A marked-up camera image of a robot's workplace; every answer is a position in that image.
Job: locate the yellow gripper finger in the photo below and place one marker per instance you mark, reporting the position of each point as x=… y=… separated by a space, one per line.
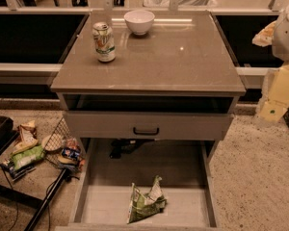
x=265 y=36
x=275 y=95

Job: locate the green jalapeno chip bag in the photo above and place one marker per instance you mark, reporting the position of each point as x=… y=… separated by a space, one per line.
x=144 y=205

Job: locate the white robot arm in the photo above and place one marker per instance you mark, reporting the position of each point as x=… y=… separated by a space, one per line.
x=276 y=34

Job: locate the grey drawer cabinet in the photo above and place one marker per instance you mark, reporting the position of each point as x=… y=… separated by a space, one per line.
x=181 y=66

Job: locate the closed grey top drawer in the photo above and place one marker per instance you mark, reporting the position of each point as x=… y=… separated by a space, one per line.
x=119 y=125

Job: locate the open grey middle drawer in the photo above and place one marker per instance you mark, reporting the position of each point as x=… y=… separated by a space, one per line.
x=103 y=195

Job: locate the white orange snack bag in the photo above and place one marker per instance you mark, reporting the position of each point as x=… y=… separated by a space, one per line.
x=27 y=137

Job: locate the light green snack bag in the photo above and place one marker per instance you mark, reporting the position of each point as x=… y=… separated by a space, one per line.
x=27 y=157

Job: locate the white ceramic bowl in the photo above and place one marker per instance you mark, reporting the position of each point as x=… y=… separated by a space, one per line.
x=139 y=22

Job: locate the green and white soda can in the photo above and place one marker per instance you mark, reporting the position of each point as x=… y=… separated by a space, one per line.
x=104 y=42

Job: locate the black object under cabinet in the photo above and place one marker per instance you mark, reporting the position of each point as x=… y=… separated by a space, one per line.
x=125 y=146

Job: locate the blue snack packet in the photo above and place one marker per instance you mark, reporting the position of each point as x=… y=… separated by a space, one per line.
x=71 y=154

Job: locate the round tan snack lid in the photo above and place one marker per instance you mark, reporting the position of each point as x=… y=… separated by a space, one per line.
x=52 y=142

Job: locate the black drawer handle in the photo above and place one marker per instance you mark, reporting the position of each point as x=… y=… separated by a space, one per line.
x=150 y=132

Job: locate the wire mesh basket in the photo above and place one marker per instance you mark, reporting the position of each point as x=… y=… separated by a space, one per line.
x=56 y=159

